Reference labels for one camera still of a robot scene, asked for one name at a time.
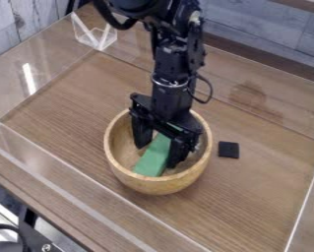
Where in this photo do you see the clear acrylic corner bracket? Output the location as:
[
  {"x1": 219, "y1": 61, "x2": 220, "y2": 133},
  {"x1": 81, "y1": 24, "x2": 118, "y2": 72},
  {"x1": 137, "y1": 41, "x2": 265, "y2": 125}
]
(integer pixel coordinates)
[{"x1": 71, "y1": 12, "x2": 118, "y2": 51}]

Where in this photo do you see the green rectangular stick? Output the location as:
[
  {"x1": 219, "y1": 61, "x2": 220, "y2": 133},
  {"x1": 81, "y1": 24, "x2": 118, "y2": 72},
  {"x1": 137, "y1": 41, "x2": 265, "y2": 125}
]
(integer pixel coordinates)
[{"x1": 133, "y1": 134, "x2": 172, "y2": 177}]

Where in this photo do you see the wooden bowl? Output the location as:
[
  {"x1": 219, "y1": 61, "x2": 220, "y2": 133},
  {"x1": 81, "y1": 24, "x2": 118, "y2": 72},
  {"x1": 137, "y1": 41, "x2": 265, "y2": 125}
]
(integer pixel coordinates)
[{"x1": 105, "y1": 109, "x2": 213, "y2": 195}]

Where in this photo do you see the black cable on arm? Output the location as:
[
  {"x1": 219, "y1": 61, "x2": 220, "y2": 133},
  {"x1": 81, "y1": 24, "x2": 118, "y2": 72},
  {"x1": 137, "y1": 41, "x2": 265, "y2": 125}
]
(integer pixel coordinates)
[{"x1": 188, "y1": 73, "x2": 215, "y2": 105}]

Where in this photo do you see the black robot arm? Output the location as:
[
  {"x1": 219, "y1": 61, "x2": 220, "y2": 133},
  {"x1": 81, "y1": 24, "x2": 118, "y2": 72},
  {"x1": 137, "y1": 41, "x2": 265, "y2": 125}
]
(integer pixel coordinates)
[{"x1": 94, "y1": 0, "x2": 205, "y2": 168}]

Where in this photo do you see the black square pad on table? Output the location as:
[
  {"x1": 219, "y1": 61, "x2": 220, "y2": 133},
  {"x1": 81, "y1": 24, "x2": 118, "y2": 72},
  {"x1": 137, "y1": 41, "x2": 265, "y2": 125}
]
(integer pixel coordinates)
[{"x1": 219, "y1": 141, "x2": 240, "y2": 158}]

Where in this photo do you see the black metal table frame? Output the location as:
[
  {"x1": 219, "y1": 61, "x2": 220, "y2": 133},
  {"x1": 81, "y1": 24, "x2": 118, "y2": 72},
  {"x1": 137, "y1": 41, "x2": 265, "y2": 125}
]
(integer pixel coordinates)
[{"x1": 0, "y1": 205, "x2": 66, "y2": 252}]

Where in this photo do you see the clear acrylic enclosure wall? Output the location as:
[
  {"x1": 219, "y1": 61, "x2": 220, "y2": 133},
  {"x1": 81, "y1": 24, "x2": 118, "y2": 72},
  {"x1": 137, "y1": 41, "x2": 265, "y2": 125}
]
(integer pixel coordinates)
[{"x1": 0, "y1": 20, "x2": 314, "y2": 252}]

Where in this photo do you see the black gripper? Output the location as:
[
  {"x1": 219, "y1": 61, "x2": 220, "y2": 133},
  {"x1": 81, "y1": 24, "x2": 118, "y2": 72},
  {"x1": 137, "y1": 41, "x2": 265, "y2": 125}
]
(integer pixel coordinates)
[{"x1": 130, "y1": 76, "x2": 202, "y2": 168}]

